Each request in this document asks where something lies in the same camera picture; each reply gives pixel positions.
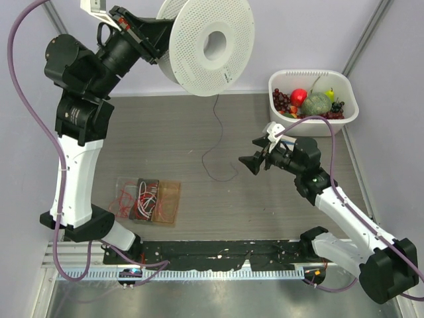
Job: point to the red grapes front row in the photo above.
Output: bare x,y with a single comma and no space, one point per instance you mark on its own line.
328,115

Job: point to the dark red grape bunch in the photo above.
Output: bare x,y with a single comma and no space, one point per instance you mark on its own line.
281,101

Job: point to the red apple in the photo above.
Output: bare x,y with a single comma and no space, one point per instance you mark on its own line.
297,97

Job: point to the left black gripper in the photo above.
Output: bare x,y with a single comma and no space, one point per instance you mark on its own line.
148,37

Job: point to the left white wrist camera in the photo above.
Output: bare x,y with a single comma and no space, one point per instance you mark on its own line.
98,9

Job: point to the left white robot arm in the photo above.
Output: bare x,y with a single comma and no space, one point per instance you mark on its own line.
82,118

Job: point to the blue white razor box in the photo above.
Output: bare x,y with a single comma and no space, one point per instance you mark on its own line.
289,141

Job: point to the yellow pear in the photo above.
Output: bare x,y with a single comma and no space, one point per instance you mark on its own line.
330,94

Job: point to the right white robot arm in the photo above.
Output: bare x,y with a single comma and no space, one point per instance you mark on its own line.
384,266

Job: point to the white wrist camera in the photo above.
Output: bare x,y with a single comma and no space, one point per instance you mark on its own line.
274,132
98,9

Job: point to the black grape bunch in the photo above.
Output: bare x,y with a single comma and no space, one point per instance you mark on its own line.
337,106

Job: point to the white plastic cable spool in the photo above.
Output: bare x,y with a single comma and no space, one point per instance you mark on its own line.
210,44

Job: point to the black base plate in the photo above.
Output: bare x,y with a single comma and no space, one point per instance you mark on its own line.
224,255

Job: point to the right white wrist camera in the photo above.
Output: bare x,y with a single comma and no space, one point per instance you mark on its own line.
274,132

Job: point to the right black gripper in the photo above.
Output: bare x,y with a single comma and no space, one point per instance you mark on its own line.
254,162

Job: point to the green netted melon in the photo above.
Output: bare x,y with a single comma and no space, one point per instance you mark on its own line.
316,104

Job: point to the slotted cable duct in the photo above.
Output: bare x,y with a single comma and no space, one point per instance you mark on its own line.
245,273

